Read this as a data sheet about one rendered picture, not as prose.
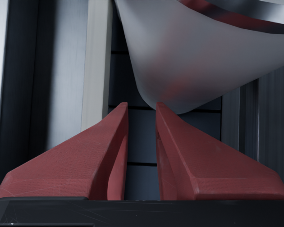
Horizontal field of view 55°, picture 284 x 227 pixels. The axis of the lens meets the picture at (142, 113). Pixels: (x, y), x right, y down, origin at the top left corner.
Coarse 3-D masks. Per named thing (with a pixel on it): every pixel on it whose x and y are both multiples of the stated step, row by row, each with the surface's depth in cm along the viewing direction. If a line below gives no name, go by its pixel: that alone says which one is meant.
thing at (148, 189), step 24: (120, 24) 19; (120, 48) 19; (120, 72) 19; (120, 96) 19; (144, 120) 19; (192, 120) 19; (216, 120) 19; (144, 144) 19; (144, 168) 19; (144, 192) 18
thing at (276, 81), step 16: (256, 80) 11; (272, 80) 11; (256, 96) 11; (272, 96) 10; (256, 112) 11; (272, 112) 10; (256, 128) 11; (272, 128) 10; (256, 144) 10; (272, 144) 10; (256, 160) 10; (272, 160) 10
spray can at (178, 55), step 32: (128, 0) 5; (160, 0) 4; (192, 0) 3; (224, 0) 3; (256, 0) 3; (128, 32) 7; (160, 32) 5; (192, 32) 4; (224, 32) 3; (256, 32) 3; (160, 64) 6; (192, 64) 5; (224, 64) 5; (256, 64) 5; (160, 96) 11; (192, 96) 9
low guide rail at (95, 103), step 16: (96, 0) 16; (112, 0) 17; (96, 16) 16; (112, 16) 17; (96, 32) 16; (96, 48) 16; (96, 64) 16; (96, 80) 15; (96, 96) 15; (96, 112) 15
